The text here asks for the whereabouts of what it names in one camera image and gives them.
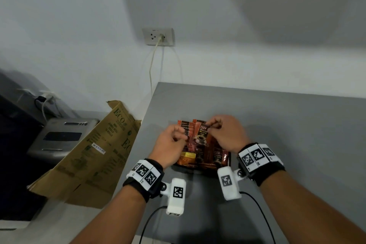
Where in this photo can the black wristband with marker tags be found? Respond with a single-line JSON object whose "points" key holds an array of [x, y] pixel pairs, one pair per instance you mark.
{"points": [[261, 163], [144, 178]]}

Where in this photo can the black tray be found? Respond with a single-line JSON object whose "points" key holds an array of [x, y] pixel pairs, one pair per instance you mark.
{"points": [[200, 172]]}

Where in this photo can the person's left forearm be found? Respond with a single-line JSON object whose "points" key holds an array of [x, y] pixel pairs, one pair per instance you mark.
{"points": [[114, 218]]}

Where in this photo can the brown cardboard box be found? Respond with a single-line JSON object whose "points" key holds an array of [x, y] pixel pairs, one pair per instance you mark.
{"points": [[85, 166]]}

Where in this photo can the person's right hand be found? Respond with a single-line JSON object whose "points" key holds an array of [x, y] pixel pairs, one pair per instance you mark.
{"points": [[231, 135]]}

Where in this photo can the grey appliance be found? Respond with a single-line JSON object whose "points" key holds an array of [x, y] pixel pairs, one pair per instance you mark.
{"points": [[60, 138]]}

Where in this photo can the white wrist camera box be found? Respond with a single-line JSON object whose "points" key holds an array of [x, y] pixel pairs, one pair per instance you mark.
{"points": [[228, 183], [177, 195]]}

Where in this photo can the person's right forearm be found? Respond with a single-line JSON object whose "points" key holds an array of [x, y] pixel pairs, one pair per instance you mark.
{"points": [[308, 212]]}

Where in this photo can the person's left hand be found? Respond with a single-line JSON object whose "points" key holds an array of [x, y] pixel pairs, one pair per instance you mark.
{"points": [[167, 149]]}

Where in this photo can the pile of orange coffee sachets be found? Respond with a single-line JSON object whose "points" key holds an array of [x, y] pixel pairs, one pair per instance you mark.
{"points": [[218, 155], [187, 159]]}

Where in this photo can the white wall socket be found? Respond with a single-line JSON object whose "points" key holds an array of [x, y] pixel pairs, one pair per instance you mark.
{"points": [[150, 37]]}

